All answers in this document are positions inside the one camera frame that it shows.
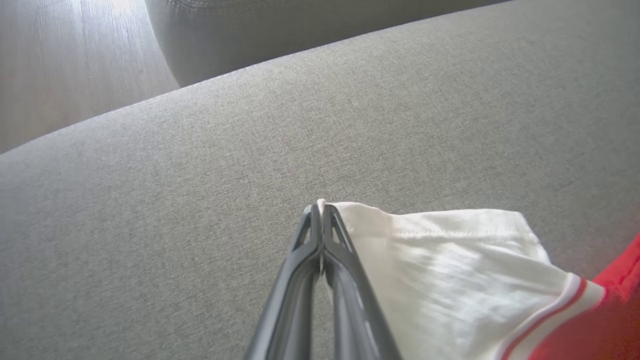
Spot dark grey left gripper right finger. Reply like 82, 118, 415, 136
322, 203, 404, 360

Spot large grey fabric sofa seat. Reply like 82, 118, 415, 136
0, 0, 640, 360

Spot red jersey with white sleeves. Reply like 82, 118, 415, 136
316, 198, 640, 360

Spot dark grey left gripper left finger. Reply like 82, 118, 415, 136
244, 202, 324, 360

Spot grey fabric sofa cushion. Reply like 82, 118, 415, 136
145, 0, 511, 88

